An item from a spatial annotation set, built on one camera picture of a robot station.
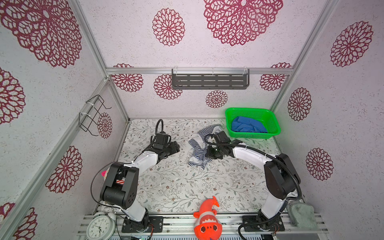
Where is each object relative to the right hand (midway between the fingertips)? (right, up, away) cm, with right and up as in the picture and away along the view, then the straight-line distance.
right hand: (204, 153), depth 91 cm
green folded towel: (+48, -30, -15) cm, 58 cm away
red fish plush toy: (0, -29, -25) cm, 38 cm away
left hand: (-18, +2, +4) cm, 19 cm away
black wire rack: (-60, +25, -13) cm, 66 cm away
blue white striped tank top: (-3, +5, +13) cm, 14 cm away
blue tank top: (+31, +19, +19) cm, 41 cm away
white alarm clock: (-50, -32, -20) cm, 63 cm away
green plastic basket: (+49, +26, +26) cm, 61 cm away
